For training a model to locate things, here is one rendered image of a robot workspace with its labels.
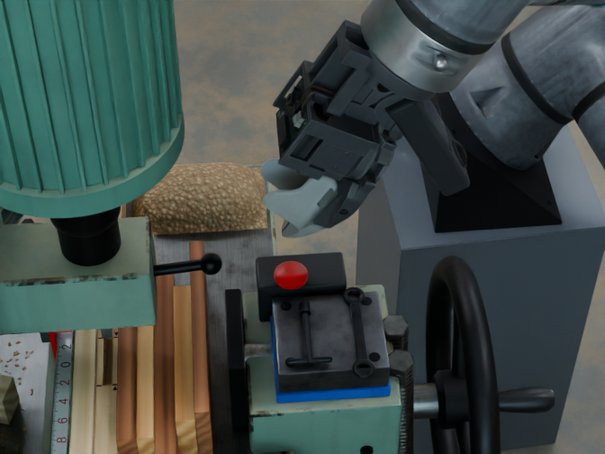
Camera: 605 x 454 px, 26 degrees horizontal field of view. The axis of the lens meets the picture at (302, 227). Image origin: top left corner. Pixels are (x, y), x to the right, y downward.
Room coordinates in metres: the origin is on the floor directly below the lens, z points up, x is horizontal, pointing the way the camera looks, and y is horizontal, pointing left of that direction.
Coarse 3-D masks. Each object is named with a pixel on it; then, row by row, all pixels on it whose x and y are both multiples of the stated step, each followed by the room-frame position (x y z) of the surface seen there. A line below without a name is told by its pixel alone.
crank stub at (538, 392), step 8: (504, 392) 0.71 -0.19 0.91; (512, 392) 0.71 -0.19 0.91; (520, 392) 0.71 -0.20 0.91; (528, 392) 0.70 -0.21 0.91; (536, 392) 0.70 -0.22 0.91; (544, 392) 0.70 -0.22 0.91; (552, 392) 0.71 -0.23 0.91; (504, 400) 0.70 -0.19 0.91; (512, 400) 0.70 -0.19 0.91; (520, 400) 0.70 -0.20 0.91; (528, 400) 0.70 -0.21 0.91; (536, 400) 0.70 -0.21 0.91; (544, 400) 0.70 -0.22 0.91; (552, 400) 0.70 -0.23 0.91; (504, 408) 0.69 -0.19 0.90; (512, 408) 0.69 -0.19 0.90; (520, 408) 0.69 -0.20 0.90; (528, 408) 0.69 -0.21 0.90; (536, 408) 0.69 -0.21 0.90; (544, 408) 0.69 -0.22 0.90
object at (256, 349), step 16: (240, 304) 0.74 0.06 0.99; (240, 320) 0.72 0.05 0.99; (240, 336) 0.71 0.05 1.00; (240, 352) 0.69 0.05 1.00; (256, 352) 0.71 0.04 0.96; (272, 352) 0.71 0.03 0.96; (240, 368) 0.67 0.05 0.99; (240, 384) 0.67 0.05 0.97; (240, 400) 0.67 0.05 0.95; (240, 416) 0.67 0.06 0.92
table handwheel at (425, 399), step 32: (448, 256) 0.88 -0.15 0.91; (448, 288) 0.88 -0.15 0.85; (448, 320) 0.89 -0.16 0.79; (480, 320) 0.76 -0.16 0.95; (448, 352) 0.88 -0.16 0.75; (480, 352) 0.72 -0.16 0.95; (416, 384) 0.78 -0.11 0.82; (448, 384) 0.77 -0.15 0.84; (480, 384) 0.70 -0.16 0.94; (416, 416) 0.75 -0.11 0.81; (448, 416) 0.74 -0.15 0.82; (480, 416) 0.68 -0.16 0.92; (448, 448) 0.79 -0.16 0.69; (480, 448) 0.66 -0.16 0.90
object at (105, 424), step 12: (120, 216) 0.90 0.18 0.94; (108, 348) 0.76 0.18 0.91; (96, 372) 0.71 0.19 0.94; (96, 384) 0.69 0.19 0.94; (96, 396) 0.68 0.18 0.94; (96, 408) 0.67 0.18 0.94; (96, 420) 0.66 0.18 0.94; (108, 420) 0.66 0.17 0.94; (96, 432) 0.64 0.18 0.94; (108, 432) 0.64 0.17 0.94; (96, 444) 0.63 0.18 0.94; (108, 444) 0.63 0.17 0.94
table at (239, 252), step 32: (160, 256) 0.88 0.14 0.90; (224, 256) 0.88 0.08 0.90; (256, 256) 0.88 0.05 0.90; (224, 288) 0.84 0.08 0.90; (256, 288) 0.84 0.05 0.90; (224, 320) 0.80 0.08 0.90; (224, 352) 0.76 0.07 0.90; (224, 384) 0.72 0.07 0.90; (224, 416) 0.69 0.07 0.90; (224, 448) 0.65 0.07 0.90
